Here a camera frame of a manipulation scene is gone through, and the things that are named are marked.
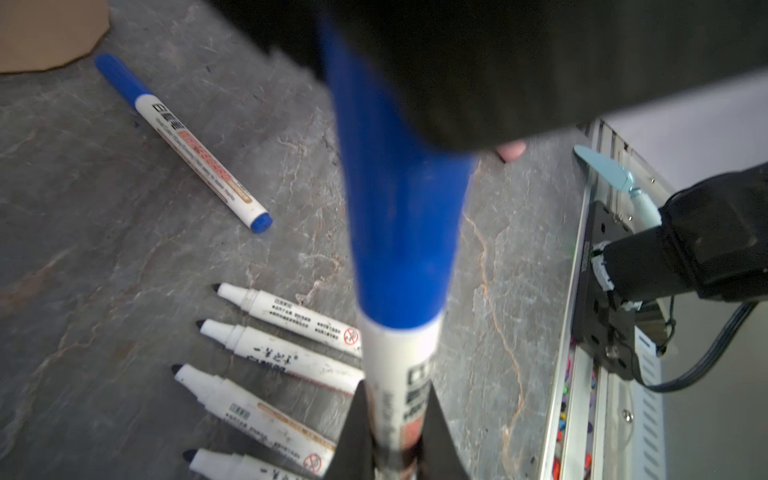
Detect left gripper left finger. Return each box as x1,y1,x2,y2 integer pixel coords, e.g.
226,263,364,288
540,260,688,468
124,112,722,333
323,380,375,480

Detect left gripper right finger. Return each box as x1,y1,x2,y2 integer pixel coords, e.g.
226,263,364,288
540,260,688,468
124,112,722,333
417,398,469,480

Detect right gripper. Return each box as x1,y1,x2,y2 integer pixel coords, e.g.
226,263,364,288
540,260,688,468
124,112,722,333
214,1,767,151

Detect white marker pen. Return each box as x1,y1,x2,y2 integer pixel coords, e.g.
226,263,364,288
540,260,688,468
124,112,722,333
182,449,303,480
319,18,472,479
212,283,362,358
171,364,336,477
95,54,272,234
195,319,364,396

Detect pink eraser stick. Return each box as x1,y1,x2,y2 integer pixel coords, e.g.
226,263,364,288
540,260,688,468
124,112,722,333
495,140,527,163

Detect light blue garden trowel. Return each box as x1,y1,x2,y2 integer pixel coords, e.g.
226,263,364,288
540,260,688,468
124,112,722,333
574,145,662,232

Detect tan pot green plant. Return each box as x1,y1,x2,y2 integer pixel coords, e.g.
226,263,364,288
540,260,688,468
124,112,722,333
1,0,110,74

